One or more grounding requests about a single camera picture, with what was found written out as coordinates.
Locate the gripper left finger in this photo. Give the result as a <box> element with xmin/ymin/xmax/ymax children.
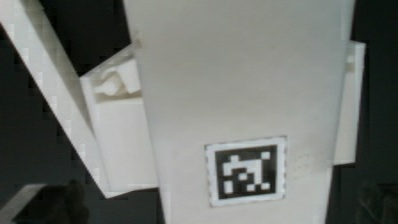
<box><xmin>0</xmin><ymin>180</ymin><xmax>90</xmax><ymax>224</ymax></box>

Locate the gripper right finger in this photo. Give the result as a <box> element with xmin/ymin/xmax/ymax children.
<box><xmin>356</xmin><ymin>183</ymin><xmax>398</xmax><ymax>224</ymax></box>

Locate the small white cabinet top block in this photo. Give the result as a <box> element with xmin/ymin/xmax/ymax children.
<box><xmin>123</xmin><ymin>0</ymin><xmax>356</xmax><ymax>224</ymax></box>

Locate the white cabinet body box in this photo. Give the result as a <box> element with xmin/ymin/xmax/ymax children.
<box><xmin>81</xmin><ymin>41</ymin><xmax>367</xmax><ymax>198</ymax></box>

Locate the white U-shaped border frame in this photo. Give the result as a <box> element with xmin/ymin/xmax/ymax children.
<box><xmin>0</xmin><ymin>0</ymin><xmax>134</xmax><ymax>198</ymax></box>

